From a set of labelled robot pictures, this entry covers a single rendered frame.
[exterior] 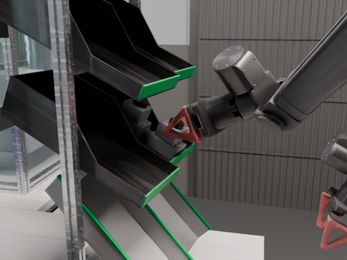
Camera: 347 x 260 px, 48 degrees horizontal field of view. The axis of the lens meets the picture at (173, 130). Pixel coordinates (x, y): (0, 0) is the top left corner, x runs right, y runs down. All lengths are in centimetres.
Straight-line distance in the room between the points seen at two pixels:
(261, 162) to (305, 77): 278
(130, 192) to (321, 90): 30
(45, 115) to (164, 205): 37
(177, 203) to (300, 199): 256
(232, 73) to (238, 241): 64
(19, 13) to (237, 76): 34
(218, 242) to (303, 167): 221
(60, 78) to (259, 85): 30
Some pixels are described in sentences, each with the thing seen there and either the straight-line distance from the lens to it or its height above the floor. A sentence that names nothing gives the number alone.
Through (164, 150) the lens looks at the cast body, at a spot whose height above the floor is 121.
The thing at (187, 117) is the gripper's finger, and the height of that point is 129.
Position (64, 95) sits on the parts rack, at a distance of 57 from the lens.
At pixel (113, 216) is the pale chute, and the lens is 73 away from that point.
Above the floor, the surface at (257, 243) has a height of 86.
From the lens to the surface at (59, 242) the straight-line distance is 119.
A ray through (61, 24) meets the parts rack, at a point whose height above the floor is 145.
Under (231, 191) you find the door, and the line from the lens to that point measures 340.
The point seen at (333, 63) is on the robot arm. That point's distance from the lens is 48.
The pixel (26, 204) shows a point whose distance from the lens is 145.
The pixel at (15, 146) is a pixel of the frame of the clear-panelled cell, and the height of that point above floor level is 104.
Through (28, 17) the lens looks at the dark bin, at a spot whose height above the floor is 146.
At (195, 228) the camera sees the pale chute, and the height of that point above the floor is 101.
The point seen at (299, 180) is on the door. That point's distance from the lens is 334.
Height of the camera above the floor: 145
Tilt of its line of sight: 15 degrees down
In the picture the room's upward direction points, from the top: straight up
